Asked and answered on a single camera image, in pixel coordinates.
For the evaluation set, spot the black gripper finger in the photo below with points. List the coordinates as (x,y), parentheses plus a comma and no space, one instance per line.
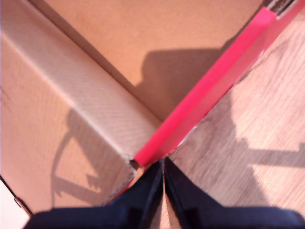
(147,195)
(183,195)

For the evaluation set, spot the red cardboard shoebox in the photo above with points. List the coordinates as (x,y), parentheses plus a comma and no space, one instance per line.
(190,28)

